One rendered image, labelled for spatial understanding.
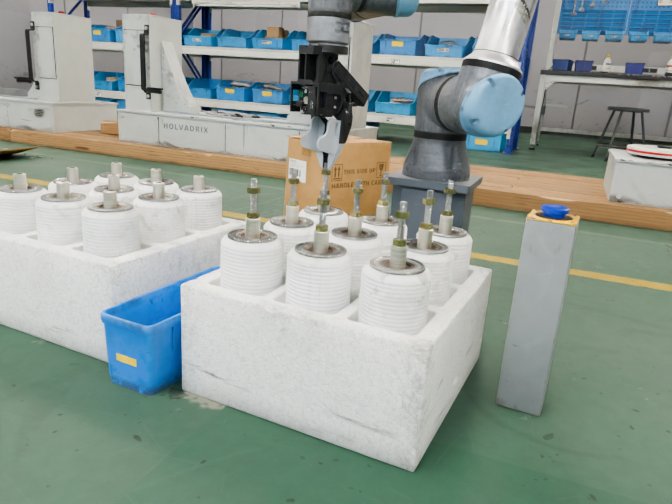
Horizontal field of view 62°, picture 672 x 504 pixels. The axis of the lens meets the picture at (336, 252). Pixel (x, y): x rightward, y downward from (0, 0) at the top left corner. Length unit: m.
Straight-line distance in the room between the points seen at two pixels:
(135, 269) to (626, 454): 0.82
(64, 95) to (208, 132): 1.18
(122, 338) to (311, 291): 0.32
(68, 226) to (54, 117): 2.95
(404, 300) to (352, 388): 0.14
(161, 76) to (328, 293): 2.96
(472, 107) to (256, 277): 0.52
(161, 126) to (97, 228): 2.45
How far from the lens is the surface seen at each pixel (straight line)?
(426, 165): 1.23
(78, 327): 1.08
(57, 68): 4.07
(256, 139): 3.09
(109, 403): 0.94
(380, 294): 0.73
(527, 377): 0.95
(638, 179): 2.69
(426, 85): 1.25
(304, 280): 0.78
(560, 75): 6.01
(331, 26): 1.00
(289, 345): 0.79
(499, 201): 2.64
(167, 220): 1.10
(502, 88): 1.11
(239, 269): 0.84
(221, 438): 0.84
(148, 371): 0.92
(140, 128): 3.55
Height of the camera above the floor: 0.48
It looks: 16 degrees down
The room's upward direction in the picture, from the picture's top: 4 degrees clockwise
